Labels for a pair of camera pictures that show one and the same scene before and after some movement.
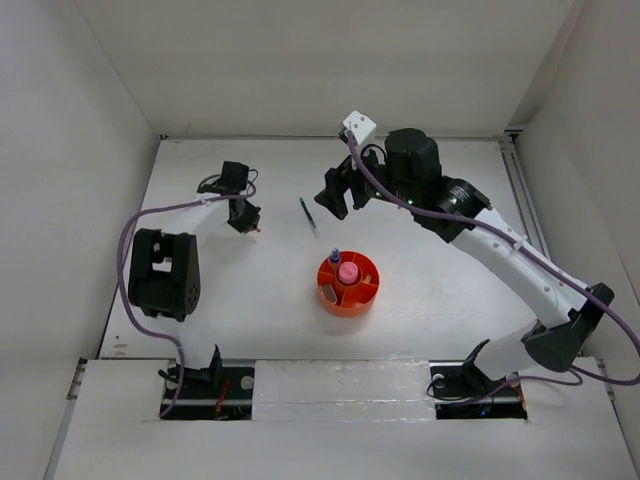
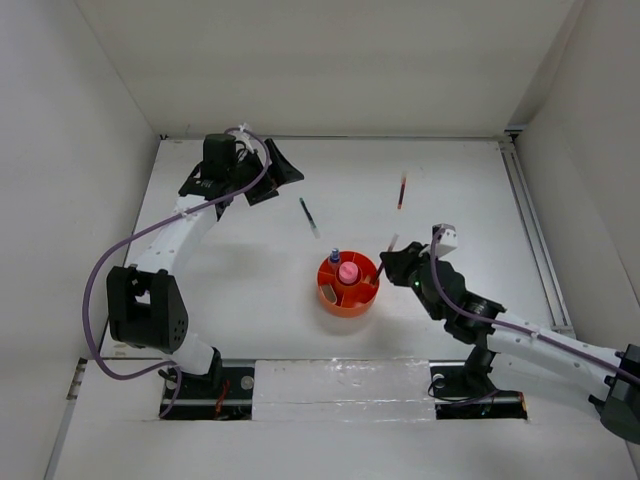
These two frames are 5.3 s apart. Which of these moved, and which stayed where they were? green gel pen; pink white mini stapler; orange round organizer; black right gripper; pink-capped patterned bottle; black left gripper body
Moved: black left gripper body; black right gripper
Stayed: green gel pen; pink white mini stapler; pink-capped patterned bottle; orange round organizer
